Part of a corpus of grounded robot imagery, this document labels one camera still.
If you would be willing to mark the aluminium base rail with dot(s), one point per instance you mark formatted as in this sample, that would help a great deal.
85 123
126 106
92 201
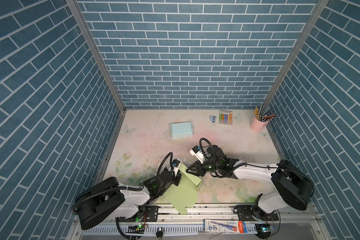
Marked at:
292 225

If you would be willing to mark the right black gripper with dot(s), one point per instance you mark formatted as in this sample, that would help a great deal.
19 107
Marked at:
198 169

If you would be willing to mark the coloured marker pack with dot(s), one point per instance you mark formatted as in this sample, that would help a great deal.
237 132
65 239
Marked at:
225 117

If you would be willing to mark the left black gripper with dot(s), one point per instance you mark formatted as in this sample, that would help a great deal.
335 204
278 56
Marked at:
178 179

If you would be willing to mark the pink pencil cup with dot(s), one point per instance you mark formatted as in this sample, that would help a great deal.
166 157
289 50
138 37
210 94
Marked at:
256 125

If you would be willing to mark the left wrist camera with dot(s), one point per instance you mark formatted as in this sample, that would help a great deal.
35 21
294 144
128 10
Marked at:
175 164

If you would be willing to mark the light green paper box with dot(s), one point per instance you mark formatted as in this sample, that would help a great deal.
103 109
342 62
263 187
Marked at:
185 194

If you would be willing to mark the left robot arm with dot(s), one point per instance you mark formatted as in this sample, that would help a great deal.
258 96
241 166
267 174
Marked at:
96 204

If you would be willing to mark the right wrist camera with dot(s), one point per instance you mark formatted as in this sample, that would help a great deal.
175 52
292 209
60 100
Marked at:
197 152

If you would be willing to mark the red white blue package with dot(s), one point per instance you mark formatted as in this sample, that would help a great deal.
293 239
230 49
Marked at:
220 226

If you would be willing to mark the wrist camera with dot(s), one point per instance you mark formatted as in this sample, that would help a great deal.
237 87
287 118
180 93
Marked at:
175 164
197 152

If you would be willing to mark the light blue paper box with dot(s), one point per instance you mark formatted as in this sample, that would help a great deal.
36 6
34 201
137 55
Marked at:
181 130

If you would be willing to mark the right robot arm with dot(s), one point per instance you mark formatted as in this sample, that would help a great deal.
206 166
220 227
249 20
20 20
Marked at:
291 188

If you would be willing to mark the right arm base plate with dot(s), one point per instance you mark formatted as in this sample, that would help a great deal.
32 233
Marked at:
249 212

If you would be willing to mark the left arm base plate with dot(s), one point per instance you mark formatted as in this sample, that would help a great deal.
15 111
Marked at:
145 214

